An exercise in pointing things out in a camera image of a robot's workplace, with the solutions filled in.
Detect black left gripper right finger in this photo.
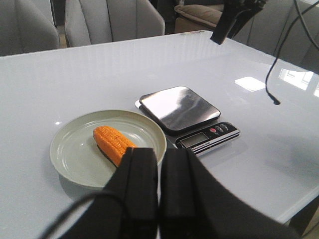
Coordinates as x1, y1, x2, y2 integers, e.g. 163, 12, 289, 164
210, 0, 267, 45

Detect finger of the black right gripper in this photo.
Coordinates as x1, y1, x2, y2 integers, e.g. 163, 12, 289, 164
159, 149, 299, 239

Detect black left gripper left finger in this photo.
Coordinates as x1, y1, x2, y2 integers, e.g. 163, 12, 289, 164
62, 148, 158, 239

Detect orange corn cob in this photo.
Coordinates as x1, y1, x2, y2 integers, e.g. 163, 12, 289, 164
93, 125, 137, 167

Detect pale green round plate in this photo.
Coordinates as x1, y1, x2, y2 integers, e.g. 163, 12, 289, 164
50, 110, 167, 188

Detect black silver kitchen scale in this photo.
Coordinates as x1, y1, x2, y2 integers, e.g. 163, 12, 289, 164
136, 86, 240, 156

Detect grey upholstered chair right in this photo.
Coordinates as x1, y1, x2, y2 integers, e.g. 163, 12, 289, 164
64, 0, 165, 47

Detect grey upholstered chair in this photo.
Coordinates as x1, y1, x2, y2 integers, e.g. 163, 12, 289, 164
0, 0, 60, 56
64, 0, 165, 47

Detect grey upholstered chair left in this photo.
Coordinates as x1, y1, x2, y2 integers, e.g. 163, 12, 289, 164
0, 0, 60, 56

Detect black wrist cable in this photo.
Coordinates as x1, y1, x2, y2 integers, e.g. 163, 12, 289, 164
42, 193, 125, 239

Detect black hanging cable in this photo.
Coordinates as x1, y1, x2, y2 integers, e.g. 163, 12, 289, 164
265, 0, 319, 106

